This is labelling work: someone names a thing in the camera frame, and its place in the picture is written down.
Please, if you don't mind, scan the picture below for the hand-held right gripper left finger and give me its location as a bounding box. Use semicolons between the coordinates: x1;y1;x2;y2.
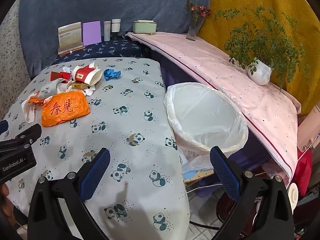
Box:
27;147;118;240

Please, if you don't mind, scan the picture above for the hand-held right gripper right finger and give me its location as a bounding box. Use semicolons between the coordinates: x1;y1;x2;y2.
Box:
209;146;295;240

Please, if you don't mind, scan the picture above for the white lined trash bin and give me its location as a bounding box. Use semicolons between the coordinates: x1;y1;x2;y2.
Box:
163;82;249;174

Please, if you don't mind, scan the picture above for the red paper box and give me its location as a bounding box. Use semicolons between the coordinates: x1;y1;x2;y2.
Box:
50;71;72;82

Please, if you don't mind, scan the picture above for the blue measuring tape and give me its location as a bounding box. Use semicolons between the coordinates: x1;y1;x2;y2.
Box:
103;68;122;81

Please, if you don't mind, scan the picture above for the cardboard piece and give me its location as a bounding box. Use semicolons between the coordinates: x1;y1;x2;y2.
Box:
184;169;215;183

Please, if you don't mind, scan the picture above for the white crumpled tissue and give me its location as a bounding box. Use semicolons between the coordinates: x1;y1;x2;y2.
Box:
21;100;43;123

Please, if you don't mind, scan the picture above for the orange snack wrapper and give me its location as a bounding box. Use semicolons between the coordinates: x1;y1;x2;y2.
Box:
28;96;52;105

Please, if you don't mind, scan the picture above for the dark purple cloth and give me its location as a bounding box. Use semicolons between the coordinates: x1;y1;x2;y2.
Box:
150;50;278;198

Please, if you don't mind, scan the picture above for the orange plastic bag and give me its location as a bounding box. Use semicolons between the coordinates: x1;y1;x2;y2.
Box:
41;91;90;127

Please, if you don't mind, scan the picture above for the grey white packet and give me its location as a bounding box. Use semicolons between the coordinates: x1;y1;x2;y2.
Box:
40;78;65;98

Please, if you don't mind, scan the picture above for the white round object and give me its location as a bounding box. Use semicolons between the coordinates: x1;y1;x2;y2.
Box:
287;182;298;209

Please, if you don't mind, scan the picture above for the gold black box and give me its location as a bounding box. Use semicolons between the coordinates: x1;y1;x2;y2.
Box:
70;81;88;90

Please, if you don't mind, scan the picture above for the red cloth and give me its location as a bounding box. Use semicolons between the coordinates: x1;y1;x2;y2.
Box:
292;150;313;197

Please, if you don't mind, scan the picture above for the panda print cloth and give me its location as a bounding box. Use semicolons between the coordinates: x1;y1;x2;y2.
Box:
0;57;190;240

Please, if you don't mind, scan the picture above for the red white paper cup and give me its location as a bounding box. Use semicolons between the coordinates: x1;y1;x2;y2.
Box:
80;61;98;72
72;67;103;85

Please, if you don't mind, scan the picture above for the pink box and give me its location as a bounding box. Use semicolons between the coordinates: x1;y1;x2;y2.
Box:
297;105;320;153

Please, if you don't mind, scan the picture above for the green plant in white pot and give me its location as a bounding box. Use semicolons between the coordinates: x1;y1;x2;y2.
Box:
215;5;310;90

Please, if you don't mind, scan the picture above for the gold white box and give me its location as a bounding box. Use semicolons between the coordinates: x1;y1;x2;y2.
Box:
58;22;84;56

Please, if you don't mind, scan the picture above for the pink cloth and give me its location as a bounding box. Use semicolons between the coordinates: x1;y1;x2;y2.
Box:
125;31;302;180

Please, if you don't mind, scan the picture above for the purple card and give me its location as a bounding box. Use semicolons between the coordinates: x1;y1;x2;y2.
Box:
82;21;102;46

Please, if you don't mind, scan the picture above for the navy leaf print cloth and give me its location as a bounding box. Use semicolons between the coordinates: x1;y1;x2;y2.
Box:
51;34;150;65

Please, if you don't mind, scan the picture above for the white tube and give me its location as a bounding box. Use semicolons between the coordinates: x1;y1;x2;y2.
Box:
104;21;112;42

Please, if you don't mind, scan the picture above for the white jar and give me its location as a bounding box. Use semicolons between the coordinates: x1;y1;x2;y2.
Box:
111;19;122;33

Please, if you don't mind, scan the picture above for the glass vase with pink flowers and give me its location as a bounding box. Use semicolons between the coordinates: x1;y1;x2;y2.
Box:
185;0;212;41

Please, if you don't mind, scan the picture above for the green tissue box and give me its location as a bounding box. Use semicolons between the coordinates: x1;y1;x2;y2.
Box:
132;19;157;34

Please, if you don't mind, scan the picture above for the blue grey cloth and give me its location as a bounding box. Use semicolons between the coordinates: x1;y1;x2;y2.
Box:
19;0;214;78

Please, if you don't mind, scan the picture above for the white cable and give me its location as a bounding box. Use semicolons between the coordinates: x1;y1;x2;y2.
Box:
187;182;223;193

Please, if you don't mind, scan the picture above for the black cable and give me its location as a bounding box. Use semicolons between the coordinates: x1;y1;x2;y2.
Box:
189;220;220;230

